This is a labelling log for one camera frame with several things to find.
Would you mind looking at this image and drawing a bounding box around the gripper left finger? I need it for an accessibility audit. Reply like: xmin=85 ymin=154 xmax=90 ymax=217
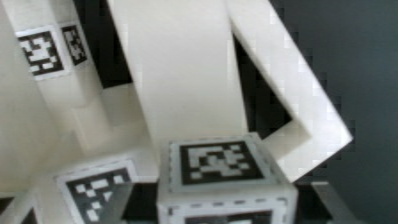
xmin=97 ymin=183 xmax=158 ymax=224

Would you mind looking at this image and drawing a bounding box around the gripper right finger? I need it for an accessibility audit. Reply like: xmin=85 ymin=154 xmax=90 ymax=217
xmin=295 ymin=182 xmax=359 ymax=224

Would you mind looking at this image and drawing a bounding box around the white chair leg block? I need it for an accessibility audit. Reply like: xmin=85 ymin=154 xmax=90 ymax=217
xmin=0 ymin=155 xmax=160 ymax=224
xmin=7 ymin=0 xmax=103 ymax=108
xmin=156 ymin=133 xmax=298 ymax=224

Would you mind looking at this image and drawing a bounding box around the white chair back frame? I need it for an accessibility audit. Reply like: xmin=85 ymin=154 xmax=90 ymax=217
xmin=0 ymin=0 xmax=247 ymax=191

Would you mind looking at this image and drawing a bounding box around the white U-shaped fence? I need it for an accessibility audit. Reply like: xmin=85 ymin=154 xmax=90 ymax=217
xmin=227 ymin=0 xmax=353 ymax=181

